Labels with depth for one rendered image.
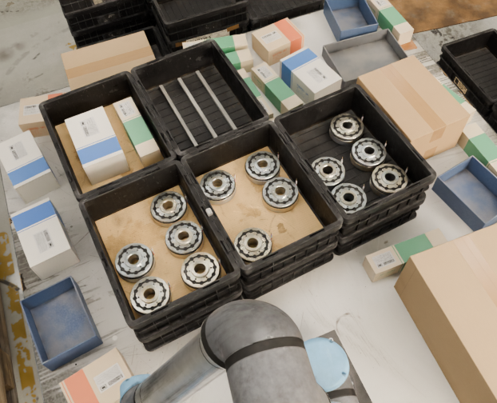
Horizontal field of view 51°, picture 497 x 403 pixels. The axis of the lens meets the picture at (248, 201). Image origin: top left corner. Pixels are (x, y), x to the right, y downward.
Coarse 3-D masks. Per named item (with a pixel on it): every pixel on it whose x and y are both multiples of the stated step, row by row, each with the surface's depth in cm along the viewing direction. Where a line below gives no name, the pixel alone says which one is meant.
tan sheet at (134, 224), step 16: (128, 208) 151; (144, 208) 151; (96, 224) 149; (112, 224) 148; (128, 224) 148; (144, 224) 148; (112, 240) 146; (128, 240) 146; (144, 240) 145; (160, 240) 145; (208, 240) 145; (112, 256) 143; (160, 256) 143; (160, 272) 140; (176, 272) 140; (224, 272) 140; (128, 288) 138; (176, 288) 138
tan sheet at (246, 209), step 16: (240, 160) 159; (240, 176) 156; (240, 192) 153; (256, 192) 152; (224, 208) 150; (240, 208) 150; (256, 208) 150; (304, 208) 149; (224, 224) 147; (240, 224) 147; (256, 224) 147; (272, 224) 147; (288, 224) 147; (304, 224) 146; (320, 224) 146; (272, 240) 144; (288, 240) 144
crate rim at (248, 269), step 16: (256, 128) 152; (272, 128) 152; (288, 144) 149; (192, 176) 146; (320, 192) 140; (208, 208) 138; (336, 224) 135; (304, 240) 133; (240, 256) 131; (272, 256) 131
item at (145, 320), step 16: (176, 160) 147; (144, 176) 145; (192, 192) 141; (80, 208) 140; (96, 240) 134; (224, 240) 133; (112, 272) 130; (240, 272) 129; (112, 288) 127; (208, 288) 128; (176, 304) 125; (128, 320) 123; (144, 320) 123
